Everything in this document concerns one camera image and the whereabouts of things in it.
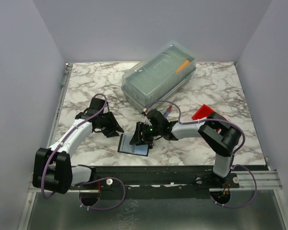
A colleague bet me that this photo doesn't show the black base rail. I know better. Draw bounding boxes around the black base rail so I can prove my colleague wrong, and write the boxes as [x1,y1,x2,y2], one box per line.
[69,165,240,199]

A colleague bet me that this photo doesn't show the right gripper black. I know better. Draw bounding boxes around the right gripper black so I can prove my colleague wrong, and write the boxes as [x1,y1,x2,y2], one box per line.
[130,121,162,146]

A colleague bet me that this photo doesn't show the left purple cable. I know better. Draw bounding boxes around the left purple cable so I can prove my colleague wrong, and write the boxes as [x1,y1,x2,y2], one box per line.
[40,93,108,199]

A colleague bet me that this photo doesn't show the orange tool inside box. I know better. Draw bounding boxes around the orange tool inside box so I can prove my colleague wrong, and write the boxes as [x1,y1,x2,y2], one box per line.
[175,59,190,74]

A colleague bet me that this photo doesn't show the purple cable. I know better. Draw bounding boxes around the purple cable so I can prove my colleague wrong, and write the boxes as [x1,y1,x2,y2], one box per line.
[144,100,247,156]
[40,93,108,199]

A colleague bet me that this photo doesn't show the black card holder wallet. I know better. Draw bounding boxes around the black card holder wallet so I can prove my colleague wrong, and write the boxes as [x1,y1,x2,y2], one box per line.
[117,134,149,157]

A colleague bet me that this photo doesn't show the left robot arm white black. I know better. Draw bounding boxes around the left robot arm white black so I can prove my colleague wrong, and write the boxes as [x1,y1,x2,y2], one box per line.
[32,93,124,194]

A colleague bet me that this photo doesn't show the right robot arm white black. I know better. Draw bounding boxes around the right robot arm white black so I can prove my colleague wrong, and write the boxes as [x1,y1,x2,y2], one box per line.
[130,109,242,188]

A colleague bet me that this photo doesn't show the aluminium frame rail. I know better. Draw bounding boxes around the aluminium frame rail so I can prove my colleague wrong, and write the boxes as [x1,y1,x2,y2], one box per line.
[230,171,283,191]

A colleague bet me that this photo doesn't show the blue red screwdriver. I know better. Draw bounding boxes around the blue red screwdriver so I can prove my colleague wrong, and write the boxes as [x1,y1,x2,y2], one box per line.
[163,97,176,118]

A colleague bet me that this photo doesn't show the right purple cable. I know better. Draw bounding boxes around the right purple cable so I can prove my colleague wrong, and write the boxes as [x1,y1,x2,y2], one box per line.
[144,100,247,156]

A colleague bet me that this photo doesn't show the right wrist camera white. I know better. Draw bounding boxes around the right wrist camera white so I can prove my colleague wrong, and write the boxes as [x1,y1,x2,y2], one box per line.
[141,108,151,125]

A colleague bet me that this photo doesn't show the red plastic bin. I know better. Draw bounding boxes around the red plastic bin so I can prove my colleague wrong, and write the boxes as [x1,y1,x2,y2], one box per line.
[192,104,215,120]

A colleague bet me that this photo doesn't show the clear plastic storage box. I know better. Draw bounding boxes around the clear plastic storage box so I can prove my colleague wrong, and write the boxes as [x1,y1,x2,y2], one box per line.
[121,42,196,111]

